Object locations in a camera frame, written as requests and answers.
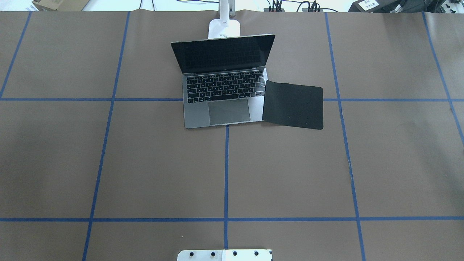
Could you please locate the white desk lamp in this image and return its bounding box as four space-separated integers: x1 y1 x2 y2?
208 0 241 39

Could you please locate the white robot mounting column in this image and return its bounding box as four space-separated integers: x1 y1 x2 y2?
177 248 273 261

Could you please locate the grey laptop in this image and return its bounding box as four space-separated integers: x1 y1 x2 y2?
171 34 275 129

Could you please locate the cardboard box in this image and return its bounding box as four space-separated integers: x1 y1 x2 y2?
32 0 89 12

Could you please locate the black mouse pad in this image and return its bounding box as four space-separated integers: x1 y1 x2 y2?
262 80 324 129

